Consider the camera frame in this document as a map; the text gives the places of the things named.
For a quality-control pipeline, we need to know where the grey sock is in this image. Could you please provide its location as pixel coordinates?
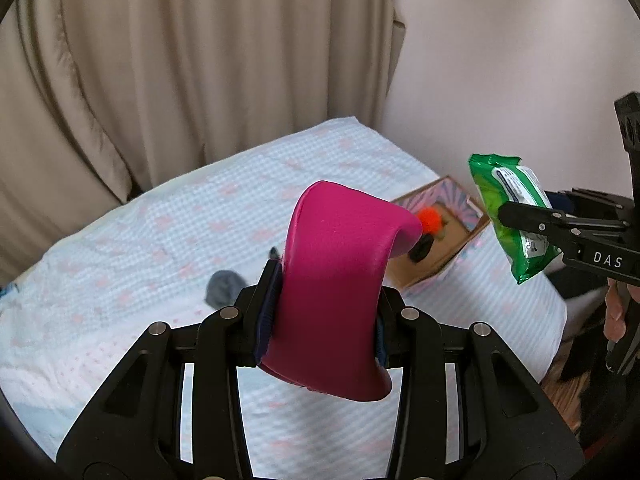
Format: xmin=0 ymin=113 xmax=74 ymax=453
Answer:
xmin=205 ymin=270 xmax=247 ymax=310

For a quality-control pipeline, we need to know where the magenta soft pouch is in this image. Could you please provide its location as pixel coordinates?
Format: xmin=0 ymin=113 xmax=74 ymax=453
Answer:
xmin=260 ymin=181 xmax=422 ymax=402

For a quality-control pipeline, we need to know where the person's right hand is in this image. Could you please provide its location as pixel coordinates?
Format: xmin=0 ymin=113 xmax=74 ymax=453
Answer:
xmin=603 ymin=278 xmax=627 ymax=342

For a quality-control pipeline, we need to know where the black patterned cloth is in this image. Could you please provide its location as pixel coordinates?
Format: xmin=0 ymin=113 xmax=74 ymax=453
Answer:
xmin=269 ymin=247 xmax=281 ymax=260

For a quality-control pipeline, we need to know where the cardboard box with pink pattern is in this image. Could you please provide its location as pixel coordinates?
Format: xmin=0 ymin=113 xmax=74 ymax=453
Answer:
xmin=385 ymin=176 xmax=489 ymax=290

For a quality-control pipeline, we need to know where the orange pompom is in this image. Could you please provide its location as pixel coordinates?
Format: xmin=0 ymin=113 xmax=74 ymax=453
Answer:
xmin=416 ymin=207 xmax=444 ymax=235

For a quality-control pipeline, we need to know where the blue checked bed sheet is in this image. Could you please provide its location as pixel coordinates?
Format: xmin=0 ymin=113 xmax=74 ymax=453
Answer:
xmin=0 ymin=116 xmax=569 ymax=479

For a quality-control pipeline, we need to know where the beige curtain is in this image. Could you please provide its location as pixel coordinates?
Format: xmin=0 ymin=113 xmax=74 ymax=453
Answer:
xmin=1 ymin=0 xmax=405 ymax=282

